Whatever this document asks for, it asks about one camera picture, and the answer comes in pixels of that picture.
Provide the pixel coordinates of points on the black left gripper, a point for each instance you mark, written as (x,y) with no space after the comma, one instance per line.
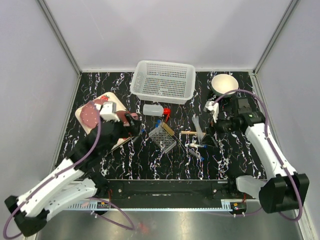
(133,130)

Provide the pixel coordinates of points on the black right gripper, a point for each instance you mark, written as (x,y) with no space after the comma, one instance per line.
(209,140)

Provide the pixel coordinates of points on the blue cap test tube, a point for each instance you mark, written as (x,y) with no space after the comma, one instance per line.
(195,154)
(158,123)
(194,145)
(137,137)

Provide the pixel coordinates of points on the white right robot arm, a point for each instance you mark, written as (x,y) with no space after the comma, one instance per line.
(285,189)

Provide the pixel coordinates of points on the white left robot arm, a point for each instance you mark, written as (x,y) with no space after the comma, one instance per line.
(72,180)

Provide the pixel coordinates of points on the clear plastic pipettes bundle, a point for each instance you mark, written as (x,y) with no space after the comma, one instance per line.
(199,132)

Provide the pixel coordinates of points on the translucent pink mug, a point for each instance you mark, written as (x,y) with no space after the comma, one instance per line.
(131,115)

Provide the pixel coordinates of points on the wooden stick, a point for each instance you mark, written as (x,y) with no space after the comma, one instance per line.
(188,132)

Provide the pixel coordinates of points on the pink polka dot plate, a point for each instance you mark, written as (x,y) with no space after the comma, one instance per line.
(88,115)

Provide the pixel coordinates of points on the clear acrylic tube rack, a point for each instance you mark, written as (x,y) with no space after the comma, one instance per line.
(162,139)

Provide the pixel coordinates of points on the brown bristle tube brush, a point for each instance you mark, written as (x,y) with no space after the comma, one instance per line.
(172,134)

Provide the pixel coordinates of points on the white wash bottle red cap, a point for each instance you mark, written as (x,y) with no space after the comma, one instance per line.
(155,110)

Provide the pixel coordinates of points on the cream and green bowl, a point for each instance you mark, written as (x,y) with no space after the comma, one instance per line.
(222,83)

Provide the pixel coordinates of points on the white perforated plastic basket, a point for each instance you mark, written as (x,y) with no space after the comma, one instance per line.
(163,82)

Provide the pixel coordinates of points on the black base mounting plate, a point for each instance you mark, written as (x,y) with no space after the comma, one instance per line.
(168,194)

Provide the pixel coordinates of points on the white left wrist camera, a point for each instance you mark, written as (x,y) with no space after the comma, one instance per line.
(106,111)

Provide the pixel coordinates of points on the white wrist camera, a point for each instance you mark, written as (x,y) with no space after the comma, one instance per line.
(106,111)
(212,108)

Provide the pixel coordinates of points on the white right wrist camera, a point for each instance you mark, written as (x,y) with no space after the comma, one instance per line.
(212,108)

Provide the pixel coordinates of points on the slotted cable duct rail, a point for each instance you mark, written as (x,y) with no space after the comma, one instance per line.
(89,205)

